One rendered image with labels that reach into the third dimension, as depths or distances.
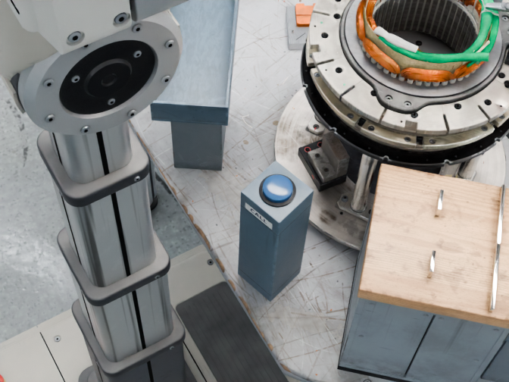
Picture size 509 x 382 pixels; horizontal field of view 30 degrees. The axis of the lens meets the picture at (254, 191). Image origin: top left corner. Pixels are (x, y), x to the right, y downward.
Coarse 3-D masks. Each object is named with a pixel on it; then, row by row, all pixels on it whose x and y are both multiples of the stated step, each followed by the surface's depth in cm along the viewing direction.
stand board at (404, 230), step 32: (384, 192) 124; (416, 192) 124; (448, 192) 124; (480, 192) 125; (384, 224) 122; (416, 224) 122; (448, 224) 122; (480, 224) 122; (384, 256) 119; (416, 256) 119; (448, 256) 120; (480, 256) 120; (384, 288) 117; (416, 288) 117; (448, 288) 117; (480, 288) 117; (480, 320) 117
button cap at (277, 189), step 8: (272, 176) 127; (280, 176) 127; (264, 184) 127; (272, 184) 127; (280, 184) 127; (288, 184) 127; (264, 192) 126; (272, 192) 126; (280, 192) 126; (288, 192) 126; (272, 200) 126; (280, 200) 126
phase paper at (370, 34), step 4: (364, 8) 130; (364, 16) 130; (364, 20) 131; (364, 24) 131; (368, 24) 128; (368, 28) 128; (368, 32) 129; (372, 32) 128; (368, 36) 130; (372, 36) 128; (376, 36) 127; (372, 40) 129; (376, 40) 128; (380, 40) 126; (376, 44) 128; (380, 44) 127; (384, 44) 126; (380, 48) 128; (384, 48) 127; (384, 52) 127
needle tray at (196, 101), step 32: (192, 0) 145; (224, 0) 145; (192, 32) 142; (224, 32) 142; (192, 64) 139; (224, 64) 139; (160, 96) 136; (192, 96) 136; (224, 96) 136; (192, 128) 148; (224, 128) 158; (192, 160) 156
